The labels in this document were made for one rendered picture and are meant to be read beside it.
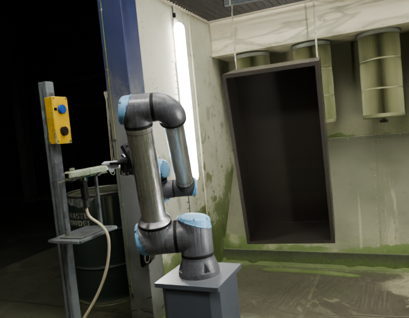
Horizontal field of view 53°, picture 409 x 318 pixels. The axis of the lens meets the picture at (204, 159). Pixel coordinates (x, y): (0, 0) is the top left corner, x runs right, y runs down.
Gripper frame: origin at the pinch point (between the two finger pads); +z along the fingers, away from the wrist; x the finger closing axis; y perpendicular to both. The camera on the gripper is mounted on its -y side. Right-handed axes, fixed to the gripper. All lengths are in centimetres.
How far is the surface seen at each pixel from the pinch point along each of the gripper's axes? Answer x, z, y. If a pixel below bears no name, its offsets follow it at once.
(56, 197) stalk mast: -17.8, 29.7, 20.1
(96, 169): -0.5, 13.1, 7.4
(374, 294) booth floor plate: 113, -115, 125
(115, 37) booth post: 51, 33, -62
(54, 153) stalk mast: -12.5, 30.3, -4.5
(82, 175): -12.2, 11.0, 6.8
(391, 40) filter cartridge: 226, -101, -38
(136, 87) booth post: 54, 24, -30
